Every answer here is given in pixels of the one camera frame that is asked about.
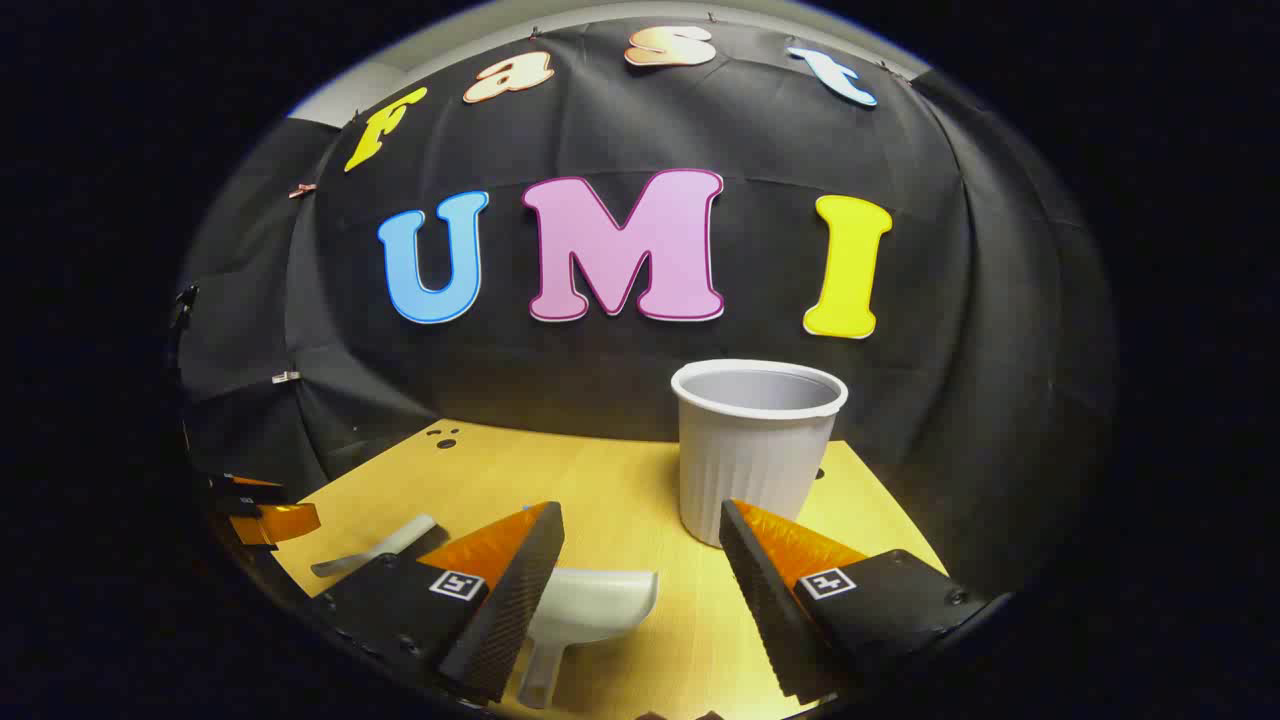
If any white plastic dustpan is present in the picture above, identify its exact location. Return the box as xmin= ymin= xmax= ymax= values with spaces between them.
xmin=517 ymin=568 xmax=661 ymax=711

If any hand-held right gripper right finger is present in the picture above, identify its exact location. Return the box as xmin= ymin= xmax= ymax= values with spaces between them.
xmin=718 ymin=498 xmax=991 ymax=706

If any black backdrop cloth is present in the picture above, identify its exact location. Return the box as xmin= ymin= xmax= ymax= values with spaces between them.
xmin=170 ymin=15 xmax=1116 ymax=601

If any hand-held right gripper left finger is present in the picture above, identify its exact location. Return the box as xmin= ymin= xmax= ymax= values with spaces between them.
xmin=300 ymin=500 xmax=566 ymax=706

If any light wooden desktop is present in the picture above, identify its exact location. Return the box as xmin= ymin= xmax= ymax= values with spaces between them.
xmin=270 ymin=418 xmax=946 ymax=720

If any white ribbed garbage bin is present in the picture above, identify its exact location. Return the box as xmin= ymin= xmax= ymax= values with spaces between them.
xmin=670 ymin=359 xmax=849 ymax=549

